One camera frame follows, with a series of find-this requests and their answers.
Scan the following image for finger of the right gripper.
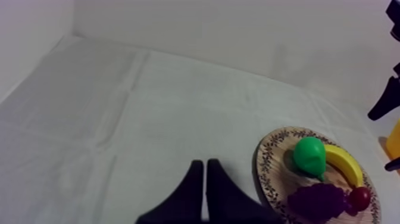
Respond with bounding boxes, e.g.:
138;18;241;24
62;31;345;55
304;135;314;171
367;76;400;122
384;157;400;172

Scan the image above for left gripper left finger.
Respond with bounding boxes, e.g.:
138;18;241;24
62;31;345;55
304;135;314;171
135;160;205;224

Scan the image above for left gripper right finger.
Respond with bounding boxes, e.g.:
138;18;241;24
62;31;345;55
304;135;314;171
205;158;283;224

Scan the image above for yellow plastic basket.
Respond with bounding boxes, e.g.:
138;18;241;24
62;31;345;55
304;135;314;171
385;119;400;161

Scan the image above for round wooden board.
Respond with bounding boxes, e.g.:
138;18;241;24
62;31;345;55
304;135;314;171
255;126;382;224

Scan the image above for purple toy grapes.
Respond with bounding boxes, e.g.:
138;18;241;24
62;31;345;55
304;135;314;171
286;182;352;224

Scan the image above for small red fruit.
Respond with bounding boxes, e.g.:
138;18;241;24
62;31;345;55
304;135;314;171
346;186;371;216

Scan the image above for yellow toy banana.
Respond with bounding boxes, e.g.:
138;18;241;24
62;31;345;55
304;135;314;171
324;144;364;188

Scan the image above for green toy pear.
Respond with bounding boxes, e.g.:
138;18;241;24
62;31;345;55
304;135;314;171
292;136;327;182

